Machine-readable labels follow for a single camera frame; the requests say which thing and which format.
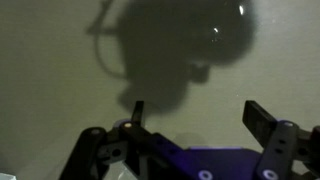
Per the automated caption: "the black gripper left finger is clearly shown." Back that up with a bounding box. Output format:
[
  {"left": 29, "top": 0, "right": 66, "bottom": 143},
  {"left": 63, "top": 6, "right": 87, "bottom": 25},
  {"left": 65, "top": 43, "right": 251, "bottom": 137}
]
[{"left": 59, "top": 100, "right": 214, "bottom": 180}]

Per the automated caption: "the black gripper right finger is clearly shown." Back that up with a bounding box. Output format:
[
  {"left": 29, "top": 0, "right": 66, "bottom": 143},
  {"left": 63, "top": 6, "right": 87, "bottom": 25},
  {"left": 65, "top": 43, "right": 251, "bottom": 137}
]
[{"left": 242, "top": 100, "right": 320, "bottom": 180}]

